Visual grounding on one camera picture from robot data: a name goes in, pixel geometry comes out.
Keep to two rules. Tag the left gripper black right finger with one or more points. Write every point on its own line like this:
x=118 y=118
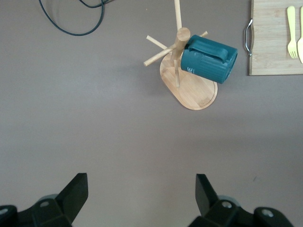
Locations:
x=217 y=212

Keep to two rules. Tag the brown table cover mat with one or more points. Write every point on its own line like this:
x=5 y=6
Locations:
x=94 y=118

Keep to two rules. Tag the yellow plastic knife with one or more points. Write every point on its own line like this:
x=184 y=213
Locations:
x=301 y=47

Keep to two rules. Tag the wooden cutting board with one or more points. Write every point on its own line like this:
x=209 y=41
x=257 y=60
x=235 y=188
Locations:
x=270 y=35

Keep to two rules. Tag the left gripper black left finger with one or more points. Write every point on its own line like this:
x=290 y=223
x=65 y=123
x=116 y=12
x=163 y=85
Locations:
x=59 y=212

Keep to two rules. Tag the teal ribbed mug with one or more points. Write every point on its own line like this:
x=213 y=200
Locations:
x=208 y=63

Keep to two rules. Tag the yellow plastic fork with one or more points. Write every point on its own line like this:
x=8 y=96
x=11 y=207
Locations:
x=291 y=28

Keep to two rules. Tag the wooden mug tree stand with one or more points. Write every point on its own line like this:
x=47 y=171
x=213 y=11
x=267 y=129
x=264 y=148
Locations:
x=191 y=94

